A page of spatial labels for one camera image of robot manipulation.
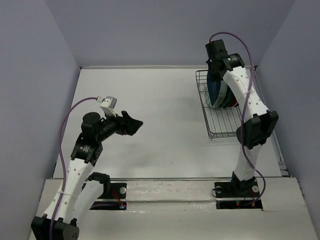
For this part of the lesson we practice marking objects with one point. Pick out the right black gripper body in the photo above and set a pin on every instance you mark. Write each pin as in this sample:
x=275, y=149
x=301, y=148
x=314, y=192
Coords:
x=215, y=76

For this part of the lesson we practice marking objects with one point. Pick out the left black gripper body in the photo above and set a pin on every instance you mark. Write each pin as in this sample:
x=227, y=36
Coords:
x=111, y=125

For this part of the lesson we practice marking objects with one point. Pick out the teal scalloped edge plate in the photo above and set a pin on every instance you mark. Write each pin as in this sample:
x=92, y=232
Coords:
x=228, y=99

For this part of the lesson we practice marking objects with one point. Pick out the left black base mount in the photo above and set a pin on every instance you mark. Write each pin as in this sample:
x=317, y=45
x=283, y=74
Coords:
x=114, y=200

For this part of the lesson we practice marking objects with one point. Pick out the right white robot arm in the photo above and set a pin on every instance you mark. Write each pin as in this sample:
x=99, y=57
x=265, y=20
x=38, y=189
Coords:
x=257, y=121

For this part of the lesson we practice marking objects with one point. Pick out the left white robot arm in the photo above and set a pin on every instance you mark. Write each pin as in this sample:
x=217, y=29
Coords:
x=81, y=186

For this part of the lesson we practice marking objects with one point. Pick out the light green round plate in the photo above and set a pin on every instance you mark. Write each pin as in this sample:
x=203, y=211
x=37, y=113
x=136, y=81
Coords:
x=219, y=100

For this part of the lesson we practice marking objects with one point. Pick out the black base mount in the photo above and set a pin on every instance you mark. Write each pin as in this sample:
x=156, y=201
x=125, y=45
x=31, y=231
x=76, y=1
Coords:
x=114, y=200
x=236, y=194

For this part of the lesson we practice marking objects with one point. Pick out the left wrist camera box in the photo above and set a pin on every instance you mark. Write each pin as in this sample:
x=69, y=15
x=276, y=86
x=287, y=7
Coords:
x=108, y=105

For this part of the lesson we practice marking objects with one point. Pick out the black wire dish rack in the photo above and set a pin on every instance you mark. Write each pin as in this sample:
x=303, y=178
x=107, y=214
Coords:
x=220, y=122

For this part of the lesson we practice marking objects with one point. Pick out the red and teal floral plate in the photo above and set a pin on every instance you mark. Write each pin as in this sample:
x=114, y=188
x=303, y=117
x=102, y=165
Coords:
x=233, y=102

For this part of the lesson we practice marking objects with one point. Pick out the navy blue leaf-shaped dish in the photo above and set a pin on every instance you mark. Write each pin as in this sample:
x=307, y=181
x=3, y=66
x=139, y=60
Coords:
x=215, y=87

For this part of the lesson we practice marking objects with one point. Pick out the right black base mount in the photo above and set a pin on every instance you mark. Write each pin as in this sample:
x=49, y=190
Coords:
x=236, y=194

